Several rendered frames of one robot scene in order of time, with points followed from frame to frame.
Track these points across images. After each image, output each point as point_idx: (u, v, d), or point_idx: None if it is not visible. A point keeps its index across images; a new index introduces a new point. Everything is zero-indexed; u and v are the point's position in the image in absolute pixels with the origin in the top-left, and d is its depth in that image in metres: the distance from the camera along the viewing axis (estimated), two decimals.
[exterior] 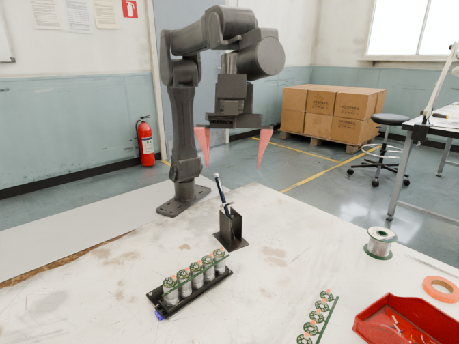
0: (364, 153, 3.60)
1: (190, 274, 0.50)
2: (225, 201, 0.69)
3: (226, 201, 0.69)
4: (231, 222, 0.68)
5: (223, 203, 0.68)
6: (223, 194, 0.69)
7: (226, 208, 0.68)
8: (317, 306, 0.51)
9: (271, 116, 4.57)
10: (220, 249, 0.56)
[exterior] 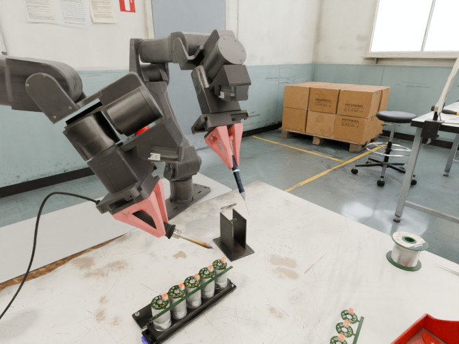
0: (368, 153, 3.51)
1: (185, 291, 0.41)
2: (237, 168, 0.54)
3: (238, 168, 0.53)
4: (244, 194, 0.52)
5: (233, 170, 0.53)
6: (234, 158, 0.53)
7: (238, 177, 0.53)
8: (339, 329, 0.42)
9: (272, 115, 4.48)
10: (220, 260, 0.47)
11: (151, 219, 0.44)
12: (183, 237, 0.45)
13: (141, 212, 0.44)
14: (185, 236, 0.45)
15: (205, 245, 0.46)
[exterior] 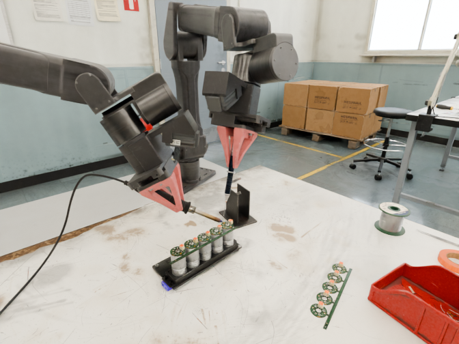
0: (366, 149, 3.58)
1: (199, 244, 0.49)
2: (233, 170, 0.54)
3: (232, 170, 0.53)
4: (227, 196, 0.54)
5: (228, 170, 0.54)
6: (233, 160, 0.53)
7: (227, 178, 0.53)
8: (330, 277, 0.49)
9: (272, 112, 4.55)
10: (228, 222, 0.54)
11: (170, 196, 0.52)
12: (197, 211, 0.53)
13: (161, 191, 0.52)
14: (199, 211, 0.53)
15: (216, 219, 0.54)
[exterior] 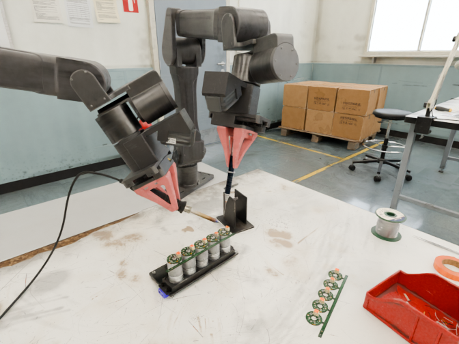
0: (365, 150, 3.59)
1: (195, 250, 0.49)
2: (233, 170, 0.54)
3: (232, 170, 0.53)
4: (227, 196, 0.54)
5: (228, 170, 0.54)
6: (233, 160, 0.53)
7: (227, 178, 0.53)
8: (326, 284, 0.50)
9: (272, 113, 4.55)
10: (225, 228, 0.55)
11: (165, 196, 0.52)
12: (192, 211, 0.53)
13: (157, 190, 0.52)
14: (195, 211, 0.53)
15: (212, 219, 0.53)
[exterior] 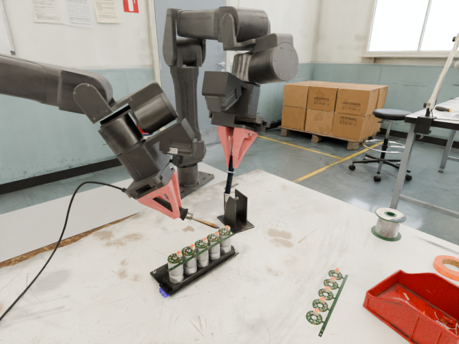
0: (365, 150, 3.59)
1: (195, 250, 0.49)
2: (233, 170, 0.54)
3: (232, 170, 0.53)
4: (227, 196, 0.54)
5: (228, 170, 0.54)
6: (233, 160, 0.53)
7: (227, 178, 0.53)
8: (326, 283, 0.50)
9: (272, 113, 4.56)
10: (225, 228, 0.55)
11: (167, 203, 0.53)
12: (195, 218, 0.54)
13: (159, 198, 0.53)
14: (196, 218, 0.54)
15: (213, 225, 0.54)
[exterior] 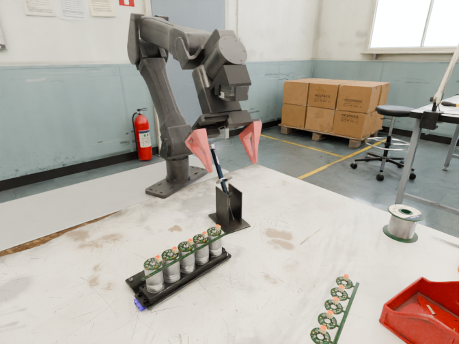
0: (367, 148, 3.51)
1: (178, 254, 0.41)
2: (223, 177, 0.60)
3: (223, 177, 0.59)
4: (229, 200, 0.59)
5: (220, 178, 0.59)
6: (220, 168, 0.59)
7: (223, 184, 0.59)
8: (333, 293, 0.42)
9: (272, 111, 4.48)
10: (215, 227, 0.47)
11: None
12: None
13: None
14: None
15: None
